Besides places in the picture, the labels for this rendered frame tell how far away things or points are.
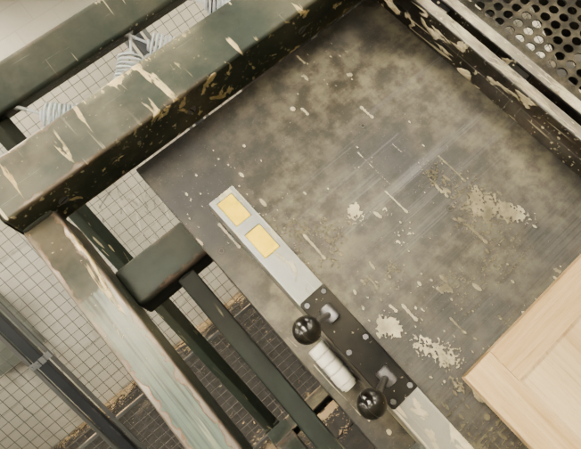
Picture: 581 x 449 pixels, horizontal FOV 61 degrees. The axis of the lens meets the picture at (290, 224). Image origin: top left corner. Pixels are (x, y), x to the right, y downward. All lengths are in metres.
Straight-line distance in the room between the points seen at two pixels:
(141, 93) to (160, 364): 0.43
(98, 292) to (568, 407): 0.72
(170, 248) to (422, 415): 0.48
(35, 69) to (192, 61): 0.58
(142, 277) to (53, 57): 0.68
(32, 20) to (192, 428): 5.06
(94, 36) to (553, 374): 1.21
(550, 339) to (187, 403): 0.55
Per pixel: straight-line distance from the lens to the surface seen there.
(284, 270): 0.77
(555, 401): 0.87
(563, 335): 0.89
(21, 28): 5.56
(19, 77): 1.36
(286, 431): 1.90
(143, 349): 0.77
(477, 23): 1.01
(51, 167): 0.84
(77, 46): 1.37
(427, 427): 0.78
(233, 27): 0.90
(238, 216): 0.80
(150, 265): 0.88
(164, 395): 0.76
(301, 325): 0.63
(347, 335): 0.75
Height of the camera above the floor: 1.84
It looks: 16 degrees down
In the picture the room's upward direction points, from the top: 36 degrees counter-clockwise
